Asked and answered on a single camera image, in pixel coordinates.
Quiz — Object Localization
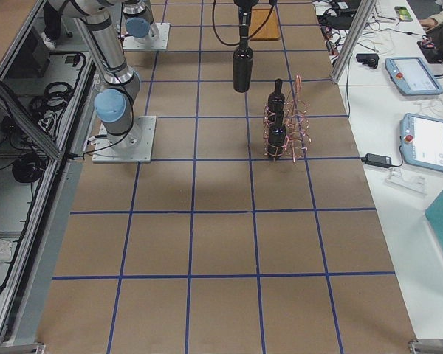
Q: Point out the far teach pendant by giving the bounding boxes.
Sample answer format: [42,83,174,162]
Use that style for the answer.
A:
[385,57,443,96]

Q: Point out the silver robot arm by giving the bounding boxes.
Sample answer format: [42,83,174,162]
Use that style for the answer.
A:
[123,0,159,44]
[50,1,258,148]

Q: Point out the teach pendant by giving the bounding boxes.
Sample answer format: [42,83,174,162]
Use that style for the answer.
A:
[385,57,443,96]
[400,113,443,172]

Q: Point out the clear acrylic stand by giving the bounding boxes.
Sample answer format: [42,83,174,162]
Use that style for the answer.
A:
[385,167,427,196]

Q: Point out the black webcam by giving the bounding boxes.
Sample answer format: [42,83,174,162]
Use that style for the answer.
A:
[356,53,379,69]

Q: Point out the copper wire bottle basket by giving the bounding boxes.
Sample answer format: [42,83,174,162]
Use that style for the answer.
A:
[263,74,312,162]

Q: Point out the smartphone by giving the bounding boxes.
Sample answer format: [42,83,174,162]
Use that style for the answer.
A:
[394,6,413,22]

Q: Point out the coiled black cables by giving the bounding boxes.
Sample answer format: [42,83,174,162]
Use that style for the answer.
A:
[7,80,78,185]

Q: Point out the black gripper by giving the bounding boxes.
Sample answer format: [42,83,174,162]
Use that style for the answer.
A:
[233,0,258,41]

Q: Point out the wooden tray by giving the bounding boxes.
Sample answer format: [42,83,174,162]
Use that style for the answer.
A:
[249,8,281,41]

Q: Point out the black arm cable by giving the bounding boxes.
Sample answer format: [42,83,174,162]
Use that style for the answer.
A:
[210,0,278,47]

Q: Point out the near teach pendant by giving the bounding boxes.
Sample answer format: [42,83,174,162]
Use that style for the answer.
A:
[400,113,443,172]

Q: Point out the dark wine bottle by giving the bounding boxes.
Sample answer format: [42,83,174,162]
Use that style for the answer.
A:
[267,111,286,160]
[233,38,254,93]
[267,78,285,114]

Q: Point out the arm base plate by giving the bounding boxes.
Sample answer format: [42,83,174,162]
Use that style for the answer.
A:
[92,116,157,163]
[123,20,171,52]

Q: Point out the aluminium frame post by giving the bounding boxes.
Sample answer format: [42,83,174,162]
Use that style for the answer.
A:
[331,0,376,84]

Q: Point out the black power brick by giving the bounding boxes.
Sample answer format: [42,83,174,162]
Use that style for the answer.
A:
[361,153,392,169]

